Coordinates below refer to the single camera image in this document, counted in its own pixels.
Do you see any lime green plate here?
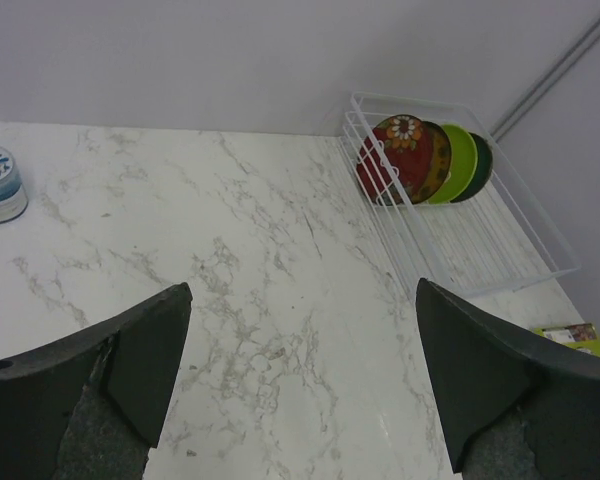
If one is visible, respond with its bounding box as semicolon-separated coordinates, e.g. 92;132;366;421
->
427;123;478;204

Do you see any green printed booklet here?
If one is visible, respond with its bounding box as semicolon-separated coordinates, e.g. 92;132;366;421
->
532;323;600;358

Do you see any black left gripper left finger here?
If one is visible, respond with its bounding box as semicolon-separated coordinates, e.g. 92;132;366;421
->
0;283;192;479

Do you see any yellow patterned plate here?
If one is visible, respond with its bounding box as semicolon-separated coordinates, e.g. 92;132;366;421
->
411;121;452;204

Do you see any white wire dish rack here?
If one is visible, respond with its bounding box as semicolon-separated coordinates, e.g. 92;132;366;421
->
338;92;579;296

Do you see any red floral plate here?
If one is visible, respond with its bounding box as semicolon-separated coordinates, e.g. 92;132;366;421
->
356;114;433;205

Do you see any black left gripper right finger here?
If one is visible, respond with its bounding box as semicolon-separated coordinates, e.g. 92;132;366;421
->
416;278;600;479

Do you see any dark green plate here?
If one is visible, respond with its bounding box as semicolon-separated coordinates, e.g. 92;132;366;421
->
452;132;493;203

